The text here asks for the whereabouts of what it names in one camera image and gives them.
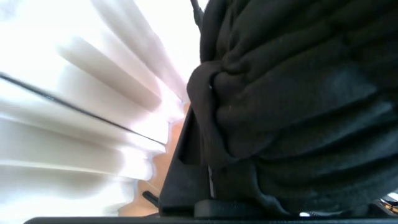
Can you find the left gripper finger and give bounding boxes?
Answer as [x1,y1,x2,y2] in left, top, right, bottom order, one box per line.
[158,105,216,218]

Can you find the black shorts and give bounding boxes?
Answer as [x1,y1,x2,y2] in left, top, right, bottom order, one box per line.
[186,0,398,218]

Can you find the black clothes rack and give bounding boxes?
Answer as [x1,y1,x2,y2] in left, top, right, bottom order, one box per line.
[142,0,205,208]

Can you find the beige curtain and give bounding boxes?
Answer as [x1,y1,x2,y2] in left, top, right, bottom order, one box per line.
[0,0,209,224]

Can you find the dark curtain cord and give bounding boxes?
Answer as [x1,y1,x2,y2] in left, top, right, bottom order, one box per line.
[0,72,167,146]

